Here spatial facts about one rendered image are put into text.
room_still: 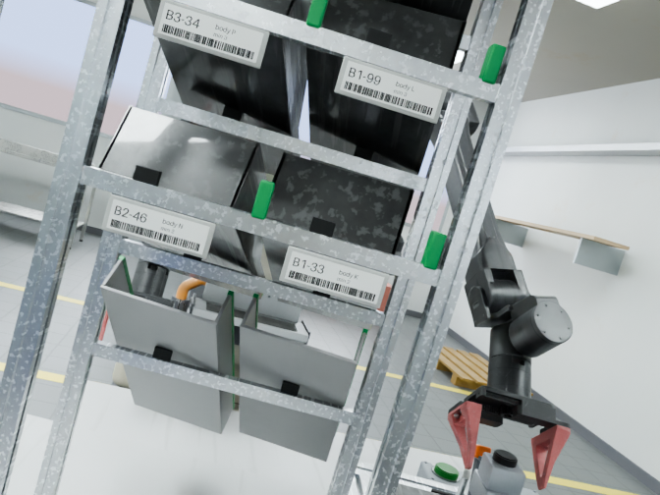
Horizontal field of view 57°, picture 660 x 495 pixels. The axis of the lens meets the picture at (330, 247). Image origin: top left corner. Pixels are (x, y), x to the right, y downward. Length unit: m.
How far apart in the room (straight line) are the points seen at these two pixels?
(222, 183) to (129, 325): 0.23
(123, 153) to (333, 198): 0.20
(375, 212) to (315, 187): 0.06
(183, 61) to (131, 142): 0.11
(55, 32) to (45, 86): 0.63
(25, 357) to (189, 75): 0.31
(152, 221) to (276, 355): 0.24
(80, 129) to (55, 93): 7.56
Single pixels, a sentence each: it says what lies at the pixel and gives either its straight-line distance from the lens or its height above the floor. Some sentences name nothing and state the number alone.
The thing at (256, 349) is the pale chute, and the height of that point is 1.16.
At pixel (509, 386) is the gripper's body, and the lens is 0.84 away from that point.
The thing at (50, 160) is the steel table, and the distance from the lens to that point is 6.75.
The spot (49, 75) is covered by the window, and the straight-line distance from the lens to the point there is 8.13.
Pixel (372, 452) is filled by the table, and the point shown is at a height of 0.86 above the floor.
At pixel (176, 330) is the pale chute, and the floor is 1.16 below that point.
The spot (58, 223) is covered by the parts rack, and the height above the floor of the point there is 1.26.
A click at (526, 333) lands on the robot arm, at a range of 0.82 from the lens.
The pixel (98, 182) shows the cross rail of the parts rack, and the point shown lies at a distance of 0.53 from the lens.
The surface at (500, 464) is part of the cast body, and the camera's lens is 0.83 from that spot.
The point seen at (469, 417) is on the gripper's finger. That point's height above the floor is 1.13.
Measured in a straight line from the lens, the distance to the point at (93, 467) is 1.01.
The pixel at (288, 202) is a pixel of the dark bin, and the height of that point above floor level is 1.33.
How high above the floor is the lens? 1.35
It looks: 5 degrees down
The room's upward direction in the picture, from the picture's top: 17 degrees clockwise
